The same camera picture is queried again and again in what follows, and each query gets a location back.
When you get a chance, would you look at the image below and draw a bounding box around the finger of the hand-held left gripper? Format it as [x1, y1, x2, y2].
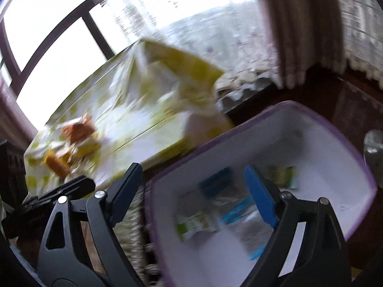
[39, 176, 96, 199]

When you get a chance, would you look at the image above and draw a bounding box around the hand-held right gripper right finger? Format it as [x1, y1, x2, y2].
[244, 164, 351, 287]

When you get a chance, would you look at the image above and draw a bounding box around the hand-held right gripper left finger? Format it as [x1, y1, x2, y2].
[36, 163, 144, 287]

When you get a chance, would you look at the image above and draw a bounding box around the clear packet with blue stripe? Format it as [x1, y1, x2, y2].
[218, 192, 270, 225]

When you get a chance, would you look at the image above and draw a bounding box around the green and white snack packet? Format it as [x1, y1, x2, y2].
[266, 166, 299, 190]

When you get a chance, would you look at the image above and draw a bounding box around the blue snack packet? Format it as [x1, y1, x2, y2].
[199, 167, 234, 197]

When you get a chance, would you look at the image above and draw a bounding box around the white box with purple rim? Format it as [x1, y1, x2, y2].
[145, 100, 378, 287]

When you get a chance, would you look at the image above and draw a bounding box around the white packet with green label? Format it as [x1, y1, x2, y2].
[175, 208, 220, 242]

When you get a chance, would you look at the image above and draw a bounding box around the orange snack packet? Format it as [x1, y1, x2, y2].
[43, 149, 72, 177]
[61, 112, 98, 144]

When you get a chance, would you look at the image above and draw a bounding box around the woven straw mat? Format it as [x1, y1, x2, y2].
[114, 182, 163, 287]

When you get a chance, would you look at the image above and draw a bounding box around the yellow snack packet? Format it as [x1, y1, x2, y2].
[70, 138, 102, 160]

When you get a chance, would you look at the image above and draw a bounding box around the yellow checked tablecloth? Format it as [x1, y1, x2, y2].
[24, 38, 235, 192]

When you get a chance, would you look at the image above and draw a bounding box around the pink curtain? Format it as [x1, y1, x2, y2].
[0, 85, 39, 145]
[251, 0, 349, 91]

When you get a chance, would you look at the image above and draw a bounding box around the glass jar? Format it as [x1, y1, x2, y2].
[363, 129, 383, 186]

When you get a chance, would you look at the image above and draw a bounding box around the white lace curtain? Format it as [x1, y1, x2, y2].
[106, 0, 383, 96]

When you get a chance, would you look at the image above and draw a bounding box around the dark window frame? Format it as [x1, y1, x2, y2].
[0, 0, 156, 96]

